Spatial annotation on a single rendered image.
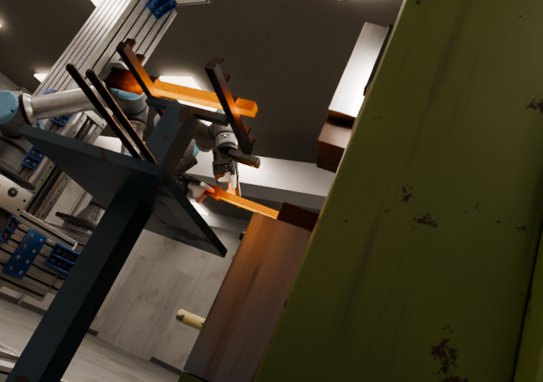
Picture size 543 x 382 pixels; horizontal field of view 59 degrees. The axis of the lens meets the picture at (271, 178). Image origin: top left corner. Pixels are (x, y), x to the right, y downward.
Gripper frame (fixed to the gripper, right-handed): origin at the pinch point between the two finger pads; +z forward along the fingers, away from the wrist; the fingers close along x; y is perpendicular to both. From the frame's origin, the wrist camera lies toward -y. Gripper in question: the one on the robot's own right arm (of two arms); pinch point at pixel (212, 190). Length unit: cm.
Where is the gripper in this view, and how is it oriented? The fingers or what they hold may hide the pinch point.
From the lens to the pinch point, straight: 162.3
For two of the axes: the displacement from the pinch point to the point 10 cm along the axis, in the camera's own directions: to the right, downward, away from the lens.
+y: -3.9, 8.4, -3.8
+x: -0.6, -4.3, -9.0
